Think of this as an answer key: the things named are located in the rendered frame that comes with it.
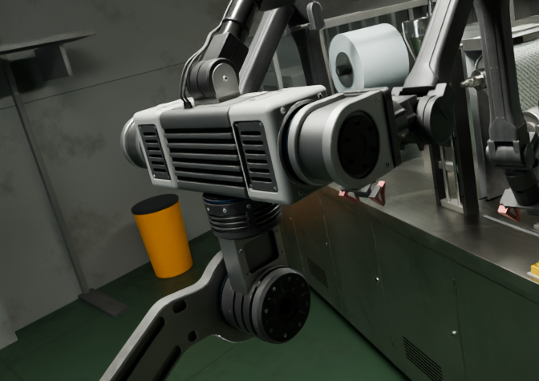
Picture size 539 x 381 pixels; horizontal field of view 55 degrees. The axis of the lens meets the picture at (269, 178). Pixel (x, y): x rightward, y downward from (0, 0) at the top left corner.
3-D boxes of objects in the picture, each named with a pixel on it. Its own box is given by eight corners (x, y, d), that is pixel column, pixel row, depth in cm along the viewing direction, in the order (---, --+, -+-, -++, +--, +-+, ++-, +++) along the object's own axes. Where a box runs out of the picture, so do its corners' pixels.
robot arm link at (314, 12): (277, 11, 138) (307, 3, 130) (292, 6, 142) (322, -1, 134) (315, 160, 152) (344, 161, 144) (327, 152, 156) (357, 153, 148)
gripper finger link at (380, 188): (375, 194, 164) (362, 175, 159) (395, 196, 159) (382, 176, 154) (366, 211, 161) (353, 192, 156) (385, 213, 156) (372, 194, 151)
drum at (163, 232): (180, 254, 434) (162, 192, 418) (205, 262, 408) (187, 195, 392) (143, 274, 411) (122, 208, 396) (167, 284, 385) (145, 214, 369)
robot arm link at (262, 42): (265, -19, 135) (293, -28, 127) (297, 14, 143) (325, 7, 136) (197, 131, 123) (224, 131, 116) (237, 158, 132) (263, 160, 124)
